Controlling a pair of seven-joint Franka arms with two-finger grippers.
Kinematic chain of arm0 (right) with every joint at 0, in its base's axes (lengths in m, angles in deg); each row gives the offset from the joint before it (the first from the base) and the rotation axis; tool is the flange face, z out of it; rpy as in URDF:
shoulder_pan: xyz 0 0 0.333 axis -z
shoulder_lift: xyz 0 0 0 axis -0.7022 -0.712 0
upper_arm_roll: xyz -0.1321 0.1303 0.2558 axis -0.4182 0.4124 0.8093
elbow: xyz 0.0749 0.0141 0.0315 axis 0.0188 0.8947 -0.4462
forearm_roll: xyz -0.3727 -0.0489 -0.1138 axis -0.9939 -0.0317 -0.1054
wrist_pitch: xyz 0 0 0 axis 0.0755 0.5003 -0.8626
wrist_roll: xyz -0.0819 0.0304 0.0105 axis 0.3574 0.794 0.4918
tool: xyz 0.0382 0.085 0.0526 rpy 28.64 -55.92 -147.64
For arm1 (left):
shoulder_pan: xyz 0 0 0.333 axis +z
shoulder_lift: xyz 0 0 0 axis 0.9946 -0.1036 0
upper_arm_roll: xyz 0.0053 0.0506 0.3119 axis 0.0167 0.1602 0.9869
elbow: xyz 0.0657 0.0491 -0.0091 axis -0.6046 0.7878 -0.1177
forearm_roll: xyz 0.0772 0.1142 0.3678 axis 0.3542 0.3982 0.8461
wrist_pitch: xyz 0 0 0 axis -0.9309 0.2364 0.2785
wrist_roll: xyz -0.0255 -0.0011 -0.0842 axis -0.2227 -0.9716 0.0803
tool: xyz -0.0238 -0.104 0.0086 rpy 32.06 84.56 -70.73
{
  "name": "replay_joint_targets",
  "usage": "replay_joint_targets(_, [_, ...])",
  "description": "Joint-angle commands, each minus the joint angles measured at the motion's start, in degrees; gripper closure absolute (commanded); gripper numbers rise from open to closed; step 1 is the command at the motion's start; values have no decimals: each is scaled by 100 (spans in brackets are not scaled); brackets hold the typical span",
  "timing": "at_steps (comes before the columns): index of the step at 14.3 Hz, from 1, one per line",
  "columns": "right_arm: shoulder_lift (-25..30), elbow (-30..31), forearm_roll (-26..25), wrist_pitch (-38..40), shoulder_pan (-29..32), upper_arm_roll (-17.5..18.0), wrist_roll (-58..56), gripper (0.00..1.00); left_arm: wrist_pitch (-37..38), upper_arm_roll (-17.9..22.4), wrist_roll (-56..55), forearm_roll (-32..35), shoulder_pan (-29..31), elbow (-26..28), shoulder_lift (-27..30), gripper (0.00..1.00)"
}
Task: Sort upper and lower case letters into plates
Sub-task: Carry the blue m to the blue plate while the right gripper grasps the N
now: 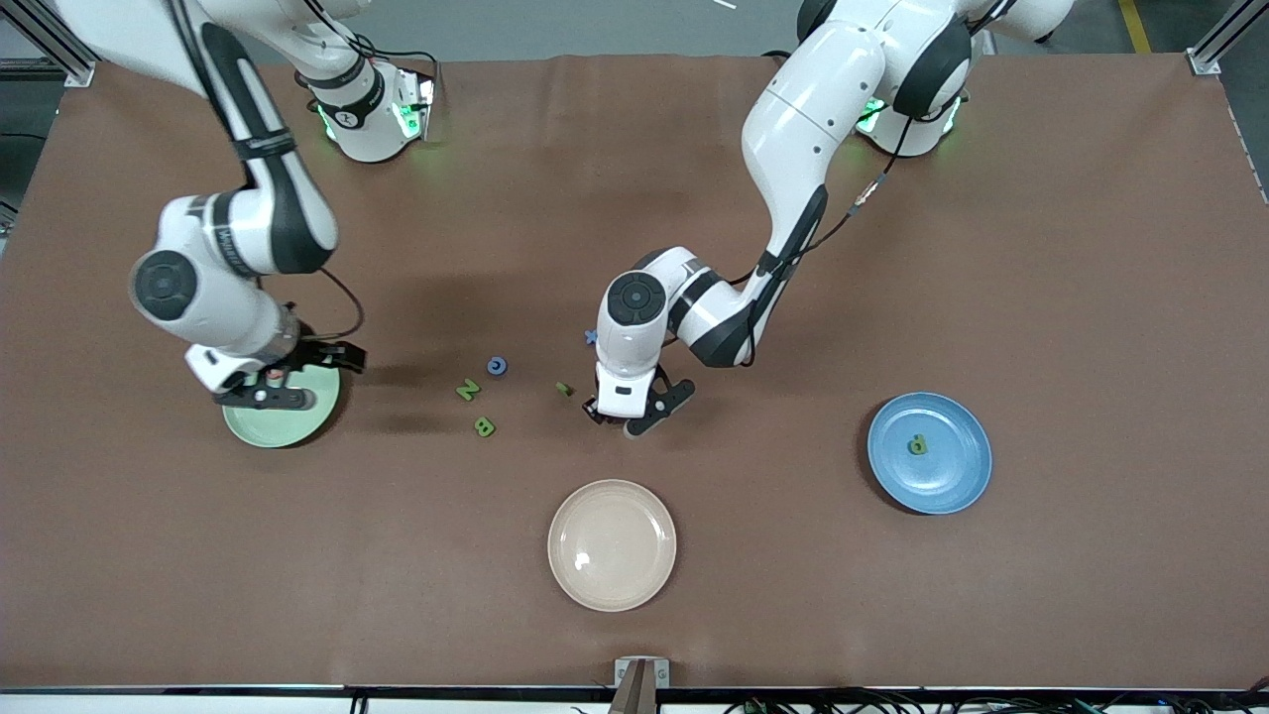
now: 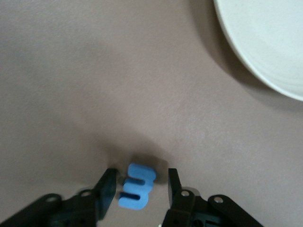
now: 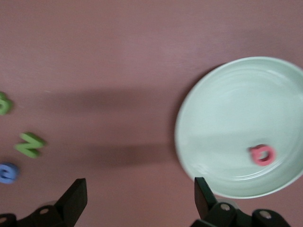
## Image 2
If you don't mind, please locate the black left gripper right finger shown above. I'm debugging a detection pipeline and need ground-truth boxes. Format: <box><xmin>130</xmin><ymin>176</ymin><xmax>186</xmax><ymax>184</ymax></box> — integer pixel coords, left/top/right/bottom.
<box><xmin>162</xmin><ymin>168</ymin><xmax>263</xmax><ymax>227</ymax></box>

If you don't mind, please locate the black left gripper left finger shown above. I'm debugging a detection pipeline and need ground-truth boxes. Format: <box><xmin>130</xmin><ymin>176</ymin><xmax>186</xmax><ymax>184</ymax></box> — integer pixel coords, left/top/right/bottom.
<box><xmin>0</xmin><ymin>168</ymin><xmax>118</xmax><ymax>227</ymax></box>

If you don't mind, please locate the blue foam letter m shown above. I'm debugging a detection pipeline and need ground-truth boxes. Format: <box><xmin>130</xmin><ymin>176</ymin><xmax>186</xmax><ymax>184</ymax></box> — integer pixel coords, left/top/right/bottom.
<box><xmin>117</xmin><ymin>162</ymin><xmax>156</xmax><ymax>211</ymax></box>

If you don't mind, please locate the beige plate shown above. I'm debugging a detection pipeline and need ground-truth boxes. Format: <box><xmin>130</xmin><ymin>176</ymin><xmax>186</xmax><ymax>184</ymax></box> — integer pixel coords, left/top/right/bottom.
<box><xmin>213</xmin><ymin>0</ymin><xmax>303</xmax><ymax>102</ymax></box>

